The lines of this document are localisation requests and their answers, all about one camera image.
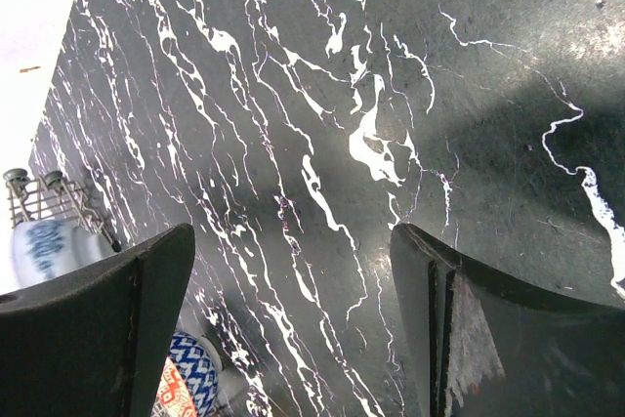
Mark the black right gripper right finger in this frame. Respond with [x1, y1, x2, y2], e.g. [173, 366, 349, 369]
[390, 224, 624, 416]

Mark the grey wire dish rack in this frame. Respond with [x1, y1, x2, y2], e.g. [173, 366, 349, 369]
[3, 168, 121, 252]

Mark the red geometric patterned bowl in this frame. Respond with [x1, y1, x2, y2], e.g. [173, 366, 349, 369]
[150, 329, 223, 416]

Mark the blue patterned bowl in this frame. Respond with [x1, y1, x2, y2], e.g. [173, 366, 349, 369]
[11, 220, 115, 288]

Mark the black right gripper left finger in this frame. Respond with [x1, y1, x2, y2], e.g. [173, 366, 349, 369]
[1, 224, 195, 416]

